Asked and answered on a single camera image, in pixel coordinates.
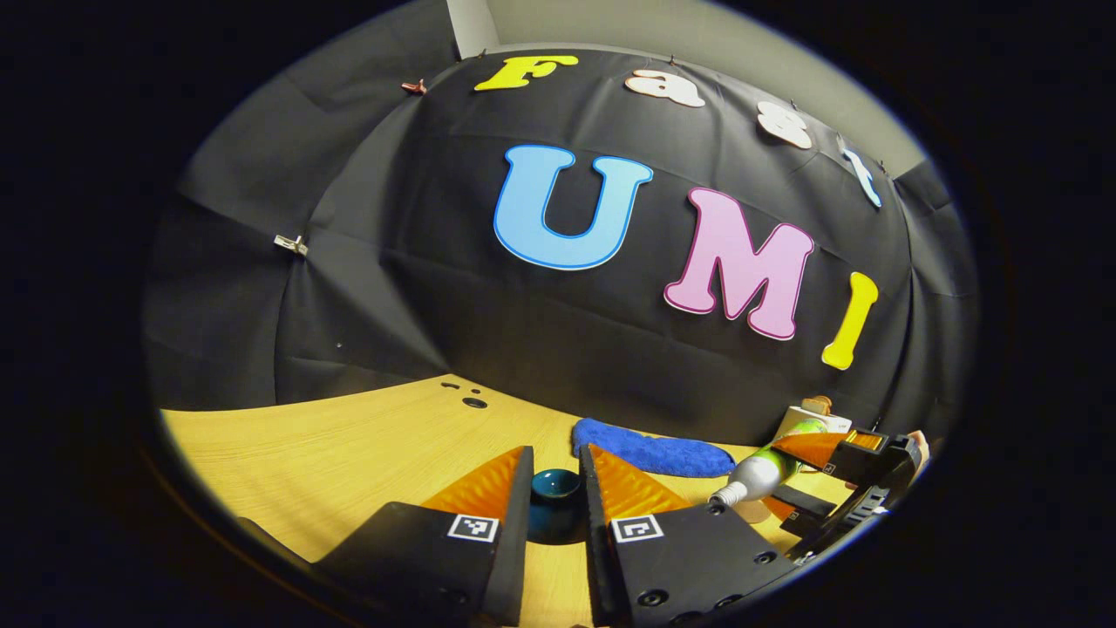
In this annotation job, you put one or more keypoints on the white toaster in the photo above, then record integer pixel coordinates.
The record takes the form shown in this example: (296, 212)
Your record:
(837, 423)

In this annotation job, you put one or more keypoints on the silver water bottle green label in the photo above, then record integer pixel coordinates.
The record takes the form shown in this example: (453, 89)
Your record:
(758, 475)

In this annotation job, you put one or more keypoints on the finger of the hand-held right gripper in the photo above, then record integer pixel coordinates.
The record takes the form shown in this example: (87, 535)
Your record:
(859, 458)
(802, 506)

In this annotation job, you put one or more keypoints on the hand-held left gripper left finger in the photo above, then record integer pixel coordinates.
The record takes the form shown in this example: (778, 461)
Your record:
(514, 541)

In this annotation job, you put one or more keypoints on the red clip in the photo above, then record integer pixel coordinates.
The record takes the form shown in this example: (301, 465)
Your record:
(414, 86)

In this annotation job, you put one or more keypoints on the round brown coaster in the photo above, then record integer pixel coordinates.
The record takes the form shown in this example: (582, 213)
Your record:
(754, 513)

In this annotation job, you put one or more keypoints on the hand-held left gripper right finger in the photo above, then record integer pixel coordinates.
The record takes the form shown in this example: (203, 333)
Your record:
(595, 541)

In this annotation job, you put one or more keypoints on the black backdrop cloth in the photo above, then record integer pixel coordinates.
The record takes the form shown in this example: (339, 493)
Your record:
(523, 349)

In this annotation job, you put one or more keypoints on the silver clip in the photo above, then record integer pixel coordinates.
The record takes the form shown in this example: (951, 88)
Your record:
(291, 244)

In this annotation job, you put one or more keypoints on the blue towel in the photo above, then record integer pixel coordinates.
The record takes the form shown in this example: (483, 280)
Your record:
(663, 455)

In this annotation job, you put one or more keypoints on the bread slice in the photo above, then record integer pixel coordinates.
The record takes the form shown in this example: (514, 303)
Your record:
(818, 405)

